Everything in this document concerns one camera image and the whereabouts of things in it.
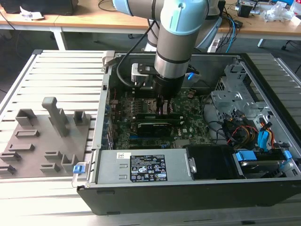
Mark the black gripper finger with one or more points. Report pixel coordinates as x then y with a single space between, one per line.
168 104
160 104

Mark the silver hard disk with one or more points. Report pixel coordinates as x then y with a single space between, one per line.
256 164

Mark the black speaker box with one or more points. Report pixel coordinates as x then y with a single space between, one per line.
222 8

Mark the black case on desk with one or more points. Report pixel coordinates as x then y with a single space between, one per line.
47 7

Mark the black power supply label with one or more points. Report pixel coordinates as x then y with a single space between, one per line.
148 168

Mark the metal drive cage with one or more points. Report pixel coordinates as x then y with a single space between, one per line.
225 96

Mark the white power strip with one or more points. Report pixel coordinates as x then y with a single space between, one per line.
214 46

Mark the green motherboard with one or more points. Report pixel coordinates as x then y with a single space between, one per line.
192 117

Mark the small grey wrist camera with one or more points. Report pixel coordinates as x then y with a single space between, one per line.
192 75

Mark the blue case latch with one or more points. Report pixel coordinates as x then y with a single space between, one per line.
78 169

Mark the grey parts rack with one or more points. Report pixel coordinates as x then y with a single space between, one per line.
47 146

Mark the clear plastic bag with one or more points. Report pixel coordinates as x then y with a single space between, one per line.
277 11

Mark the silver CPU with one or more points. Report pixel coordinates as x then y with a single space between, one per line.
152 107

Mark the black fan shroud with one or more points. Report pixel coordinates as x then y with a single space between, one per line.
211 162

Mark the crumpled white paper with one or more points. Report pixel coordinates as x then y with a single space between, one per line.
31 14

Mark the wooden desk with white frame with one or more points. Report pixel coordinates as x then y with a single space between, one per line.
82 18

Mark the black open PC case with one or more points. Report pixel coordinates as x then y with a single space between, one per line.
164 197

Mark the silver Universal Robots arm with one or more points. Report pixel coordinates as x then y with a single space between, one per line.
176 42

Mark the black graphics card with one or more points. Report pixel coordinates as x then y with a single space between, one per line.
154 129

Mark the white barcode sticker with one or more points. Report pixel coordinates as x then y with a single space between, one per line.
123 155

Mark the blue disk carrier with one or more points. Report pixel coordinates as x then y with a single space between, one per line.
245 156

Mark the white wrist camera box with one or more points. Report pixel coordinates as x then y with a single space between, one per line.
141 70

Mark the grey power supply unit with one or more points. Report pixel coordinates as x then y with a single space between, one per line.
113 169

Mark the small dark electronic device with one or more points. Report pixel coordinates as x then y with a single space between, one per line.
244 9

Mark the coin cell battery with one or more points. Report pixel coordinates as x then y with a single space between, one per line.
191 95

